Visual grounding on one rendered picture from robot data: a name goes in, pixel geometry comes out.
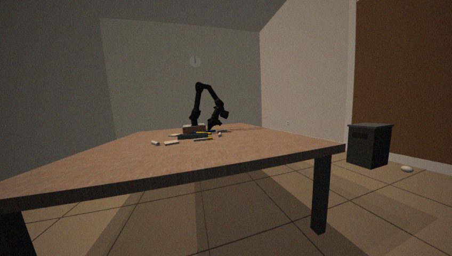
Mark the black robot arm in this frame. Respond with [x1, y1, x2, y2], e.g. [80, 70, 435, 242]
[189, 82, 229, 126]

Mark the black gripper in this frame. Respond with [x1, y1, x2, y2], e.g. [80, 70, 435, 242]
[207, 113, 219, 131]

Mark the grey keyboard with white letter keys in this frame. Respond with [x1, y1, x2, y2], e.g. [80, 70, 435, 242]
[177, 132, 208, 140]

